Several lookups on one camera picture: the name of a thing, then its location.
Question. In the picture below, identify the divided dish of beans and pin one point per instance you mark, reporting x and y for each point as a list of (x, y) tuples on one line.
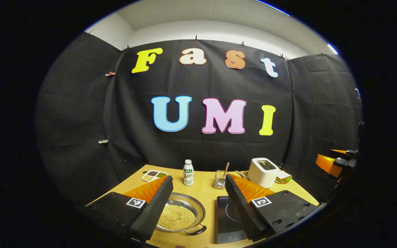
[(154, 175)]

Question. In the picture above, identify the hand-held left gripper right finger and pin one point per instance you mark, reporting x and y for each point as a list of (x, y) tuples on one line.
[(240, 206)]

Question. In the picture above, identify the ceiling light strip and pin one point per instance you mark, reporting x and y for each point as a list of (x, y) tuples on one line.
[(333, 49)]

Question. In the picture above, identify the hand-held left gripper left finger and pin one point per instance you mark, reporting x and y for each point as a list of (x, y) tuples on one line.
[(157, 206)]

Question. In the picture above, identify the steel pot with beans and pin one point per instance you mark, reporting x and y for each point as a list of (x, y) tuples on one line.
[(184, 210)]

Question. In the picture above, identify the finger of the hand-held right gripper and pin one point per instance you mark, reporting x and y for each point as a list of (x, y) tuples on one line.
[(339, 152), (327, 164)]

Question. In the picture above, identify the white toaster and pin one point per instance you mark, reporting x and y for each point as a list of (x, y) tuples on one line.
[(262, 174)]

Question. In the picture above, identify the white drink bottle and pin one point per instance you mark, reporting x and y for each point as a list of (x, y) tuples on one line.
[(188, 174)]

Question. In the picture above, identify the black induction cooktop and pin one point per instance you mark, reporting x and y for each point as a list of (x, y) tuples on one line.
[(227, 224)]

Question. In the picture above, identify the sandwich with lettuce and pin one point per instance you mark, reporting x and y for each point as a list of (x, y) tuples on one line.
[(284, 178)]

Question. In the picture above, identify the silver cloth clip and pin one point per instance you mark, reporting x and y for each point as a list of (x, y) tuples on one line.
[(103, 141)]

